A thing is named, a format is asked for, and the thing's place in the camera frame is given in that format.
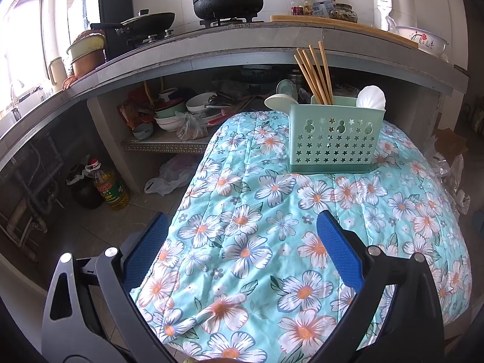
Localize wooden cutting board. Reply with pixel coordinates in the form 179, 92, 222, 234
269, 14, 420, 50

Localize pile of plastic bags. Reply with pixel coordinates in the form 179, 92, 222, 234
435, 155, 473, 216

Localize cream mug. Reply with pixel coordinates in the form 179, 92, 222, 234
47, 56, 68, 86

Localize black box appliance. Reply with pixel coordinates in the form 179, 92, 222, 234
91, 0, 134, 59

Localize window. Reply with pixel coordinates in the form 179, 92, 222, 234
0, 0, 50, 110

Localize green star-cutout utensil holder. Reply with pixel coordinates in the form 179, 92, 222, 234
289, 94, 387, 175

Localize blue packet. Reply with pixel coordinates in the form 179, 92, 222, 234
312, 1, 333, 18

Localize yellow cooking oil bottle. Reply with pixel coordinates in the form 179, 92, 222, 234
88, 158, 130, 211

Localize large white bowl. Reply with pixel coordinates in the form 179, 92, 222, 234
185, 93, 218, 113

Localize green bowl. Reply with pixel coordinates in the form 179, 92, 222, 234
155, 108, 187, 119

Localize dark jar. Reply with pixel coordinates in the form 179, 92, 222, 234
66, 164, 104, 209

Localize copper-coloured pot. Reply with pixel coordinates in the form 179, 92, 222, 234
70, 47, 106, 78

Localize metal shelf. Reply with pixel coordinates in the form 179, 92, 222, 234
121, 138, 212, 155

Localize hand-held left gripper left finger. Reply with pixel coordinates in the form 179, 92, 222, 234
41, 212, 178, 363

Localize clear bag of nuts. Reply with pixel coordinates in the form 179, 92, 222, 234
175, 111, 209, 141

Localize white floral enamel basin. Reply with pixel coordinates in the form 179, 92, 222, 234
393, 26, 450, 58

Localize white kitchen appliance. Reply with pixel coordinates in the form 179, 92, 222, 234
372, 0, 417, 31

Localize black frying pan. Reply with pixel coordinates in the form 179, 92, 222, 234
90, 9, 176, 36

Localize floral turquoise blanket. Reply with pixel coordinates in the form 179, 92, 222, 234
129, 110, 473, 363

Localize small teal bowl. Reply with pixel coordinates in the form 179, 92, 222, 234
132, 122, 154, 139

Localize grey concrete kitchen counter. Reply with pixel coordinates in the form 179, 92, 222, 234
0, 21, 469, 182

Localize cream enamel pot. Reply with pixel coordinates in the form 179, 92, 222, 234
66, 32, 106, 59

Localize white shell-shaped plastic spoon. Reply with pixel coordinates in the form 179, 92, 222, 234
355, 85, 387, 111

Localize white soup spoon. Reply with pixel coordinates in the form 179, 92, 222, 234
264, 94, 299, 111

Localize wooden chopstick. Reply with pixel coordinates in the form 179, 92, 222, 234
318, 41, 334, 106
301, 48, 325, 106
309, 44, 329, 106
295, 48, 320, 106

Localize cardboard box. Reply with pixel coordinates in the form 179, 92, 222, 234
431, 126, 469, 167

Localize red packet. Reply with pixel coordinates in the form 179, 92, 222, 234
117, 89, 155, 129

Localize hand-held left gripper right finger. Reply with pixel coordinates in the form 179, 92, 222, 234
308, 210, 445, 363

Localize gas stove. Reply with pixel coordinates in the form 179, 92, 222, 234
113, 16, 265, 48

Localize glass jar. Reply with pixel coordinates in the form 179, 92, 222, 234
328, 3, 358, 23

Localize white plastic bag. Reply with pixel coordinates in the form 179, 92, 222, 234
144, 154, 201, 196

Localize grey drain pipes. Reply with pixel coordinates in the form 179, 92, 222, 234
0, 129, 72, 250

